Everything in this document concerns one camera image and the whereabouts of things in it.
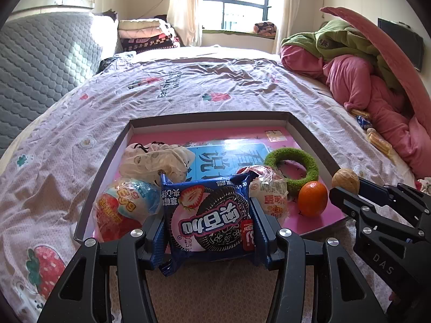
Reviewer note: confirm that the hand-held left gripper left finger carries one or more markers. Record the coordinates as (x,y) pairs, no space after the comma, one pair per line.
(155,242)

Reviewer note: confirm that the orange tangerine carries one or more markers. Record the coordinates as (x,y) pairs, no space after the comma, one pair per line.
(313,198)

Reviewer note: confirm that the grey cardboard box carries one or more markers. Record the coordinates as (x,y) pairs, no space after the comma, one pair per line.
(202,124)

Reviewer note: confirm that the yellow biscuit packet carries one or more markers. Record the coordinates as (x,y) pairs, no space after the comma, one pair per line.
(378,140)
(359,112)

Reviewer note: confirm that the grey quilted headboard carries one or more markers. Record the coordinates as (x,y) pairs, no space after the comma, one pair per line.
(40,67)

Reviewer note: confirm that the green blanket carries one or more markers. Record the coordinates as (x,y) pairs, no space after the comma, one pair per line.
(336,33)

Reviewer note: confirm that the cream curtain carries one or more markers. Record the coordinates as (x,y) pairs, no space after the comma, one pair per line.
(185,6)
(289,10)

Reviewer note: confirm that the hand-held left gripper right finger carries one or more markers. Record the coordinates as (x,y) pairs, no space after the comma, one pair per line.
(266,239)

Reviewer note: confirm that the pile of pink green bedding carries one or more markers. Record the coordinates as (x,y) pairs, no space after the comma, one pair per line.
(353,80)

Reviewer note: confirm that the large toy egg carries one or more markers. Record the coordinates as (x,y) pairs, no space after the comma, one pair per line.
(118,208)

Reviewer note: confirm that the patterned folded cloth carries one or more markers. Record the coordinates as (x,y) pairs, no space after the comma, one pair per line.
(265,28)

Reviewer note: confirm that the small toy egg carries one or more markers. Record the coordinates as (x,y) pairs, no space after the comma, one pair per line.
(269,191)

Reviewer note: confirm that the blue snack packet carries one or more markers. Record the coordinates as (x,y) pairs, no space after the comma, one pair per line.
(364,122)

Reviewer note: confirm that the stack of folded blankets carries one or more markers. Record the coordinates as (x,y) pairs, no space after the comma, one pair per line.
(141,28)

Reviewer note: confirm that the pink quilted bedspread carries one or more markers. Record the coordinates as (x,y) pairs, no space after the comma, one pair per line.
(370,30)

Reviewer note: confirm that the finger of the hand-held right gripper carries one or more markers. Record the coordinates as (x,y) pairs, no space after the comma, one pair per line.
(377,190)
(346,200)

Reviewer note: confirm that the black television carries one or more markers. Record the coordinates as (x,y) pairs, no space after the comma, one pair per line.
(404,43)

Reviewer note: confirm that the dark patterned folded blanket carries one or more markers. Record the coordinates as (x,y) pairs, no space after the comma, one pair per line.
(148,44)

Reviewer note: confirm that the blue cookie packet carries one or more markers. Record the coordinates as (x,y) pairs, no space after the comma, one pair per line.
(205,222)

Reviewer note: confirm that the window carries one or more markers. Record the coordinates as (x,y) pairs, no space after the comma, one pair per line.
(242,0)

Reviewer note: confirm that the walnut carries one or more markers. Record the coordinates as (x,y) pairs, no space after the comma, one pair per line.
(345,180)

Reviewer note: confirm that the pink book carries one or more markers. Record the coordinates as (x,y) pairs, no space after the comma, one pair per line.
(242,134)

